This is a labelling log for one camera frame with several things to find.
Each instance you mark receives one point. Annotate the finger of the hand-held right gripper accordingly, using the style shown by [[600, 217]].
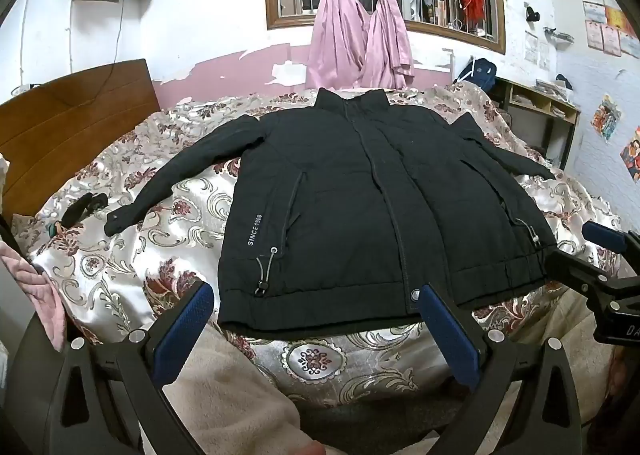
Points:
[[602, 236], [580, 269]]

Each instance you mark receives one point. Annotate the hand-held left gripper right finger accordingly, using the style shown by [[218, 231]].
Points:
[[450, 337]]

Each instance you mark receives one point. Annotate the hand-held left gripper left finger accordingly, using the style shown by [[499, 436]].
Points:
[[184, 330]]

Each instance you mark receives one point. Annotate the black jacket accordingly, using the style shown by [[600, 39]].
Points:
[[360, 205]]

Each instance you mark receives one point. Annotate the beige fleece blanket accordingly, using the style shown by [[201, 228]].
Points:
[[235, 400]]

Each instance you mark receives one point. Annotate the floral satin bedspread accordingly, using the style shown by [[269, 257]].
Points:
[[150, 235]]

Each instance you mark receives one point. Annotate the wooden desk shelf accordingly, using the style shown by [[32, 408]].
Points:
[[545, 115]]

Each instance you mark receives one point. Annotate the pink cloth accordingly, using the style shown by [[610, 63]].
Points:
[[35, 295]]

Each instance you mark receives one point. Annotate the stack of papers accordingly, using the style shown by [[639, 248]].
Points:
[[550, 89]]

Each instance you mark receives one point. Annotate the dark cap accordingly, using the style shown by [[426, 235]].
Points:
[[564, 82]]

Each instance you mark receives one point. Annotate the black sunglasses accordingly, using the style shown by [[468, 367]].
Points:
[[82, 207]]

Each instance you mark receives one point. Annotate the blue backpack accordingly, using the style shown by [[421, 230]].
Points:
[[481, 72]]

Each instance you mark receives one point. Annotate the wooden headboard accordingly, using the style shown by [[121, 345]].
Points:
[[75, 125]]

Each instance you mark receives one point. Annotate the windowsill bottles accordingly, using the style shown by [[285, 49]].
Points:
[[434, 10]]

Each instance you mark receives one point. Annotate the pink curtain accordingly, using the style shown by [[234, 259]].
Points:
[[340, 25], [390, 30]]

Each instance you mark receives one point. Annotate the colourful cartoon wall poster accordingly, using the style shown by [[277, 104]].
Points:
[[606, 117], [632, 155]]

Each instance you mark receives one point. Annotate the paper wall calendar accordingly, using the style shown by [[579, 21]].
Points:
[[536, 50]]

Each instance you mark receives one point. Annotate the metal wall rack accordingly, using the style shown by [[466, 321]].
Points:
[[559, 35]]

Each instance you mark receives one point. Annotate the row of wall certificates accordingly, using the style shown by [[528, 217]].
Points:
[[607, 20]]

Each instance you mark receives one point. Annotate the black wall ornament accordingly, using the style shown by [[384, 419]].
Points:
[[532, 14]]

